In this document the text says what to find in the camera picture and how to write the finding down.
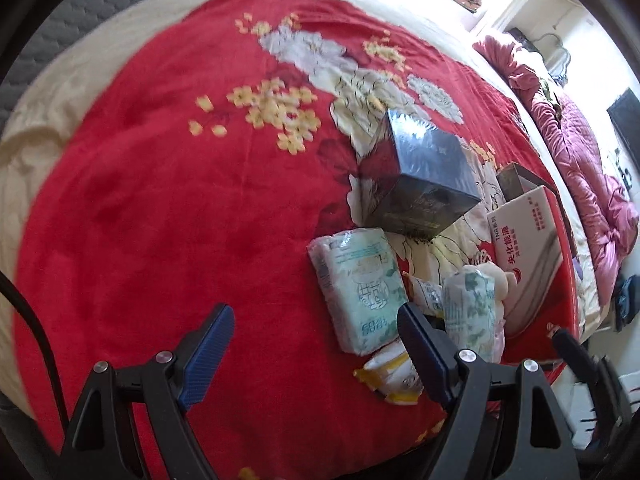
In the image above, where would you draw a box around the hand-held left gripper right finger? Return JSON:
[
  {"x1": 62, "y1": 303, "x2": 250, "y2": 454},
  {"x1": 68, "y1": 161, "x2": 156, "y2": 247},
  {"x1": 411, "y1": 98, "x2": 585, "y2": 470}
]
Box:
[{"x1": 396, "y1": 303, "x2": 581, "y2": 480}]

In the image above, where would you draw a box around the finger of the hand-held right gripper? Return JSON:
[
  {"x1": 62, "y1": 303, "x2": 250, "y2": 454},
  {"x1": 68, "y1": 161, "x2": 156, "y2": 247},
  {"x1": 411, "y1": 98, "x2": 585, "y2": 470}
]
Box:
[{"x1": 551, "y1": 327, "x2": 602, "y2": 387}]

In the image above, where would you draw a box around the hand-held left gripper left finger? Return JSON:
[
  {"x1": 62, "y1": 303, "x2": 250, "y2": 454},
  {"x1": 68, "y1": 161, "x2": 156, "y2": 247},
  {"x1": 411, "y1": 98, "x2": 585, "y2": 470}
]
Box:
[{"x1": 59, "y1": 303, "x2": 237, "y2": 480}]

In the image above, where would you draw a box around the yellow tissue pack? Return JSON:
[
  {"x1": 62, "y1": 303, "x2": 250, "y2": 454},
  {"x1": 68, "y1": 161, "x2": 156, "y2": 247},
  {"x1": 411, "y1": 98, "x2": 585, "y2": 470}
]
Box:
[{"x1": 353, "y1": 339, "x2": 427, "y2": 407}]

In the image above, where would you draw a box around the small white yellow packet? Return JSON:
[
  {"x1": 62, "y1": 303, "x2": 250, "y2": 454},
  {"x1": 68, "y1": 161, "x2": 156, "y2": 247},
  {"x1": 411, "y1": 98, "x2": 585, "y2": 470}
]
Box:
[{"x1": 402, "y1": 272, "x2": 447, "y2": 317}]

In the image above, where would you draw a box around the floral green tissue pack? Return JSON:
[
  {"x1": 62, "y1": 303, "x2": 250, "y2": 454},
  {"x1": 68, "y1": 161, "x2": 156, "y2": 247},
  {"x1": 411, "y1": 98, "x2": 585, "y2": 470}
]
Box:
[{"x1": 442, "y1": 265, "x2": 507, "y2": 364}]

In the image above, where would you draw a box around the large green white tissue pack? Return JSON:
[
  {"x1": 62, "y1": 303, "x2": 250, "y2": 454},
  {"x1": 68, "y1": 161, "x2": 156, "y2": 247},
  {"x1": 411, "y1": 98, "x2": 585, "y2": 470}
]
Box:
[{"x1": 305, "y1": 227, "x2": 411, "y2": 357}]

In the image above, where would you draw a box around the small beige plush toy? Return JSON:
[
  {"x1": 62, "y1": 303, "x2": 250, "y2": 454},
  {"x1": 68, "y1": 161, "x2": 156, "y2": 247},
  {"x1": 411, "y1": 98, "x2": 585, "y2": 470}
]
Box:
[{"x1": 469, "y1": 254, "x2": 524, "y2": 307}]

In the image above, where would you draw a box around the dark blue bag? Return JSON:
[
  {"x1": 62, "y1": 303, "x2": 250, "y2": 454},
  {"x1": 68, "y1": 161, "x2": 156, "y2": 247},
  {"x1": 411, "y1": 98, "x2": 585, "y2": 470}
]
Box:
[{"x1": 612, "y1": 274, "x2": 640, "y2": 332}]

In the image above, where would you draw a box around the red and white box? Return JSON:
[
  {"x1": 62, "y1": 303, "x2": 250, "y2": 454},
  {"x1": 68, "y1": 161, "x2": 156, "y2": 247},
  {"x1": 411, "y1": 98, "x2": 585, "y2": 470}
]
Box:
[{"x1": 485, "y1": 184, "x2": 584, "y2": 362}]

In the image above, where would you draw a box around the red floral blanket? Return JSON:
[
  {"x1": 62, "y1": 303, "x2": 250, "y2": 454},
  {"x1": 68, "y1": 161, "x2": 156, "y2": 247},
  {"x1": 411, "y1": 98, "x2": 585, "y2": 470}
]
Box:
[{"x1": 12, "y1": 0, "x2": 587, "y2": 480}]

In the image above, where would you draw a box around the dark wrapped box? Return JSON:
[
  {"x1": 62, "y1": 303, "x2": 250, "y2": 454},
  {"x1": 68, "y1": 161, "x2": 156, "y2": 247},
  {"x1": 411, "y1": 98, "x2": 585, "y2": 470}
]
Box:
[{"x1": 357, "y1": 108, "x2": 483, "y2": 241}]

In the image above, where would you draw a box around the pink quilted duvet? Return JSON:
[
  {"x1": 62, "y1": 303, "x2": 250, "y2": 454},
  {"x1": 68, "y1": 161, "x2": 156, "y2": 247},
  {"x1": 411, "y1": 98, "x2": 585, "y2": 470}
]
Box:
[{"x1": 472, "y1": 34, "x2": 640, "y2": 302}]

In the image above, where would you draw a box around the grey quilted headboard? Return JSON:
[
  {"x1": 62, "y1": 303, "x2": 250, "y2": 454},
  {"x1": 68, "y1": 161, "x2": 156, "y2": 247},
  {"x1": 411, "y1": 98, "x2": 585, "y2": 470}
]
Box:
[{"x1": 0, "y1": 0, "x2": 168, "y2": 132}]

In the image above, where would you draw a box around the black cable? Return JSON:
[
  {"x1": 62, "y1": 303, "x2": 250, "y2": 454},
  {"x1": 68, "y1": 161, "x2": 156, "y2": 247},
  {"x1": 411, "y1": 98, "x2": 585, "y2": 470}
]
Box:
[{"x1": 0, "y1": 270, "x2": 72, "y2": 423}]

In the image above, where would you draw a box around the black wall television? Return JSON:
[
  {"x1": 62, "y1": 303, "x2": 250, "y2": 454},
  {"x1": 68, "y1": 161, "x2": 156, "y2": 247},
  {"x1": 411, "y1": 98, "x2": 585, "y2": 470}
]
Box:
[{"x1": 606, "y1": 87, "x2": 640, "y2": 162}]

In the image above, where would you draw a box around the white curved hose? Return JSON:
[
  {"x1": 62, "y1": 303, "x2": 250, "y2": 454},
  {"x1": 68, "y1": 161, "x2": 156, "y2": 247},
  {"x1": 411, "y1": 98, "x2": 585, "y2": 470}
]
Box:
[{"x1": 534, "y1": 33, "x2": 572, "y2": 83}]

